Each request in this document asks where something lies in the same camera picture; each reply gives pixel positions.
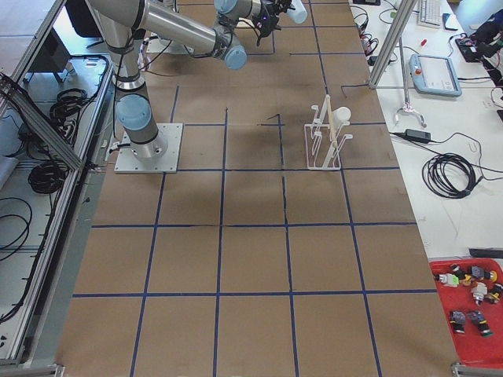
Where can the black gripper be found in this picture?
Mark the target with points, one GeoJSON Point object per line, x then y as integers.
{"type": "Point", "coordinates": [269, 12]}

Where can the light blue cup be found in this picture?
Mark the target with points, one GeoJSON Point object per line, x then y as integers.
{"type": "Point", "coordinates": [296, 11]}

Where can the white cup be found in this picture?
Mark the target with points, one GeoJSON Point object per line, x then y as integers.
{"type": "Point", "coordinates": [341, 117]}

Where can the wooden rack dowel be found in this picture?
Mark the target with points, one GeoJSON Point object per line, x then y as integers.
{"type": "Point", "coordinates": [330, 116]}

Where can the white keyboard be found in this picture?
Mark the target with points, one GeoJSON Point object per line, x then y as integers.
{"type": "Point", "coordinates": [429, 13]}

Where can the teach pendant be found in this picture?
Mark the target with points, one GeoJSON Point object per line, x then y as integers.
{"type": "Point", "coordinates": [434, 75]}

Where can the black power adapter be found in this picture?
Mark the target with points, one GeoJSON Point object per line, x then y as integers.
{"type": "Point", "coordinates": [418, 136]}

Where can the red parts tray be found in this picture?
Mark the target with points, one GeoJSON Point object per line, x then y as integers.
{"type": "Point", "coordinates": [470, 291]}

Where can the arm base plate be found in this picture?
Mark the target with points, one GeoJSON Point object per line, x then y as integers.
{"type": "Point", "coordinates": [162, 45]}
{"type": "Point", "coordinates": [159, 156]}

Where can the white wire cup rack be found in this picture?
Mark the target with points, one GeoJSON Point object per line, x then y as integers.
{"type": "Point", "coordinates": [321, 154]}

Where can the aluminium frame post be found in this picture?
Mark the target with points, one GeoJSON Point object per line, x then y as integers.
{"type": "Point", "coordinates": [394, 33]}

